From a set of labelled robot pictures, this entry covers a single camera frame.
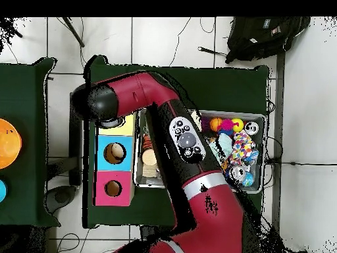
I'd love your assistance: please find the clear mesh bin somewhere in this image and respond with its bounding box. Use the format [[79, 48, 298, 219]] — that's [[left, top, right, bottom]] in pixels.
[[133, 107, 267, 195]]

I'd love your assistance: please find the wooden box with three holes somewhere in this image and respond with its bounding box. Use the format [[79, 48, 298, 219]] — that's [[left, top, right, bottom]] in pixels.
[[94, 117, 137, 208]]

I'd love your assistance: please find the tan round wooden block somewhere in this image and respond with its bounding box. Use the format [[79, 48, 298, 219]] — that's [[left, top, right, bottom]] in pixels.
[[141, 148, 158, 167]]

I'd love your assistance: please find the small orange basketball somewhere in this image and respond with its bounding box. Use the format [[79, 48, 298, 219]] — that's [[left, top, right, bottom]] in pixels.
[[209, 117, 224, 132]]

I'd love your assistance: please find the mint green cloth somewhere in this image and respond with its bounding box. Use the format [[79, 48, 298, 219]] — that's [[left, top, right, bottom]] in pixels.
[[217, 132, 234, 161]]

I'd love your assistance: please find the pink spiky ball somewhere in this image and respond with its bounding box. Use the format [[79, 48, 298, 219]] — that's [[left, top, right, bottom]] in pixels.
[[218, 119, 235, 132]]

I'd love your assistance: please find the polka-dot cloth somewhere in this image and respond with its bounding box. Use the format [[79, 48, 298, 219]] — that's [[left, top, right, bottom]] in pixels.
[[228, 131, 259, 165]]

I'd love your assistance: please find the silver drink can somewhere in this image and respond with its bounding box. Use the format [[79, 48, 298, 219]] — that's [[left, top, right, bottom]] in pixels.
[[230, 165, 247, 183]]

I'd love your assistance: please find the grey round base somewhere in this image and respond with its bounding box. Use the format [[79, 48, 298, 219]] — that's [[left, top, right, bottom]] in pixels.
[[46, 185, 77, 214]]

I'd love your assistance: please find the black backpack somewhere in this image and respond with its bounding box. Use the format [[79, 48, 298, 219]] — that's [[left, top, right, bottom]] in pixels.
[[225, 16, 311, 64]]

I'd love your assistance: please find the black tripod leg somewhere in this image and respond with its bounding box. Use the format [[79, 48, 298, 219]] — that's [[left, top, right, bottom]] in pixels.
[[62, 16, 85, 48], [0, 18, 24, 39]]

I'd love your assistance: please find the dark green side tablecloth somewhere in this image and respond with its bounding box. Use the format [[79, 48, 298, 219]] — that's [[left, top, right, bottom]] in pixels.
[[0, 57, 60, 227]]

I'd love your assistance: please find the orange plastic bowl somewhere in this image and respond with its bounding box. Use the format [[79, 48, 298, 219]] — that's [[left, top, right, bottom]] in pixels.
[[0, 118, 23, 169]]

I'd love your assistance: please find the blue plastic bowl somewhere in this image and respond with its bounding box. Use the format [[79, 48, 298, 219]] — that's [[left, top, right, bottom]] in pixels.
[[0, 179, 9, 204]]

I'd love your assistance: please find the black cable with plug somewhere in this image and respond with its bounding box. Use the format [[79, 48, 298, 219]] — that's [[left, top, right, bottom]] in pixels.
[[197, 46, 228, 58]]

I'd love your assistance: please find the thin black floor cable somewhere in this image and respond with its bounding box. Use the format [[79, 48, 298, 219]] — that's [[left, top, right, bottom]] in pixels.
[[168, 16, 193, 68]]

